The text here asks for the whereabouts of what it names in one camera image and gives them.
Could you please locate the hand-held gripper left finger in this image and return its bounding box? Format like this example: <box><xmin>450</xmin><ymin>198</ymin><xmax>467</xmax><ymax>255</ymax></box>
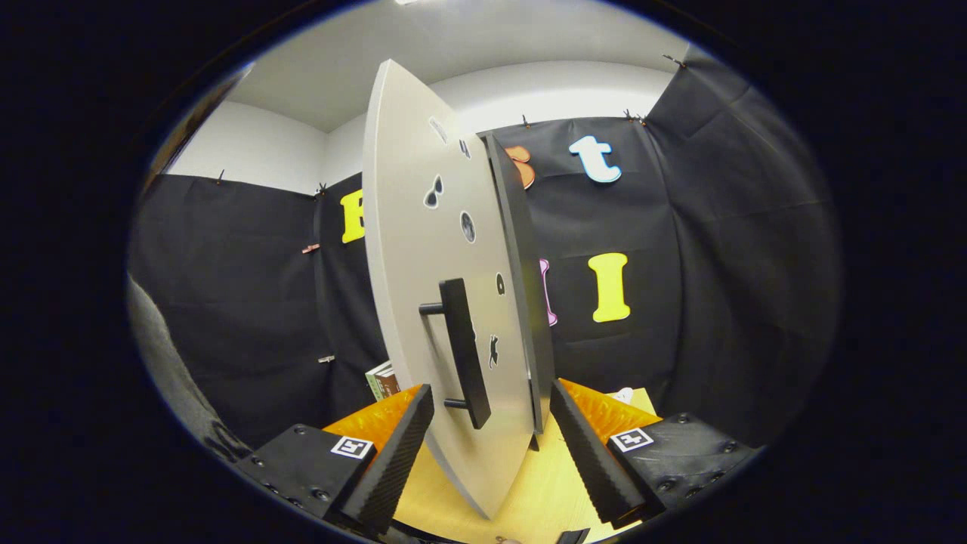
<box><xmin>234</xmin><ymin>384</ymin><xmax>436</xmax><ymax>534</ymax></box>

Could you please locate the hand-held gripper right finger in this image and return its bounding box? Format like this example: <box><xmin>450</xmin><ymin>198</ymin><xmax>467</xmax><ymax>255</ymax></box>
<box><xmin>549</xmin><ymin>379</ymin><xmax>761</xmax><ymax>530</ymax></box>

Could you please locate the black door handle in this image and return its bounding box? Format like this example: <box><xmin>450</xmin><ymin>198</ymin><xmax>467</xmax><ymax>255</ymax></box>
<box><xmin>419</xmin><ymin>277</ymin><xmax>493</xmax><ymax>431</ymax></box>

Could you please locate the beige cabinet door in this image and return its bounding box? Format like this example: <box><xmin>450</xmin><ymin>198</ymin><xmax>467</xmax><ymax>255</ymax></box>
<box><xmin>361</xmin><ymin>59</ymin><xmax>542</xmax><ymax>521</ymax></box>

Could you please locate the green book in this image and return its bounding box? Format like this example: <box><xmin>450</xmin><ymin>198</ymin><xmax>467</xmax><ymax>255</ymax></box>
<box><xmin>365</xmin><ymin>360</ymin><xmax>394</xmax><ymax>402</ymax></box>

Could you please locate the dark grey cabinet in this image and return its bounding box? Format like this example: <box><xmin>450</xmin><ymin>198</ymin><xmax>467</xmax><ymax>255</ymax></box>
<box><xmin>483</xmin><ymin>132</ymin><xmax>558</xmax><ymax>437</ymax></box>

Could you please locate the black backdrop cloth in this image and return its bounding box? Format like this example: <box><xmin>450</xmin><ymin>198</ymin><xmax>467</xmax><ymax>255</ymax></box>
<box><xmin>128</xmin><ymin>45</ymin><xmax>843</xmax><ymax>454</ymax></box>

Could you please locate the person's grey clothing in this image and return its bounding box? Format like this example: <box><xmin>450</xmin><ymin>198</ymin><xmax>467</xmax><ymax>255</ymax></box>
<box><xmin>127</xmin><ymin>276</ymin><xmax>252</xmax><ymax>463</ymax></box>

